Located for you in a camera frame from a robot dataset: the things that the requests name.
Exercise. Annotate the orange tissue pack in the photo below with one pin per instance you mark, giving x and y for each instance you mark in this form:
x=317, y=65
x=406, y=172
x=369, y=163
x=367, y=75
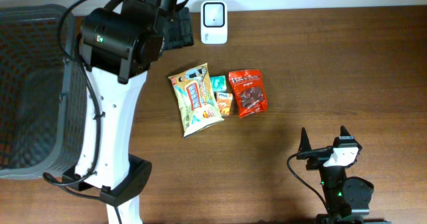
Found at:
x=224, y=102

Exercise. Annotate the red snack bag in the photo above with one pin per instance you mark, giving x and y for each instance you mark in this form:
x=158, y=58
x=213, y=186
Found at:
x=248, y=88

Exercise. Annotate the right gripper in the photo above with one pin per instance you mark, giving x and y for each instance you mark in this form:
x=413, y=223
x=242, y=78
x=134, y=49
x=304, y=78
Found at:
x=320, y=154

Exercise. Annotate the grey plastic mesh basket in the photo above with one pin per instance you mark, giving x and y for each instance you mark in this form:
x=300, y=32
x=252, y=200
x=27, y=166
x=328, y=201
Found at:
x=43, y=99

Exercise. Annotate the yellow snack bag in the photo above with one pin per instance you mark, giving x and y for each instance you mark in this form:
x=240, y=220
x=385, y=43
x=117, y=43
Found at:
x=195, y=97

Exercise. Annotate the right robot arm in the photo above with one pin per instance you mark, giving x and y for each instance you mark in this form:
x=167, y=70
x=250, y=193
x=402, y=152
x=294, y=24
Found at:
x=345, y=198

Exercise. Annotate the teal tissue pack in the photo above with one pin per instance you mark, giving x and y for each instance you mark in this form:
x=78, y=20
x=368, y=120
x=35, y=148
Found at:
x=218, y=83

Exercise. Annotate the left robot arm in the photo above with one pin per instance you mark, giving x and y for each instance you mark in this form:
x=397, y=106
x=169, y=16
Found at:
x=114, y=50

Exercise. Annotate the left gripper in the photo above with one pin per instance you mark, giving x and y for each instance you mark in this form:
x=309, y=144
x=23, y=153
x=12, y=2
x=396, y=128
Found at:
x=180, y=30

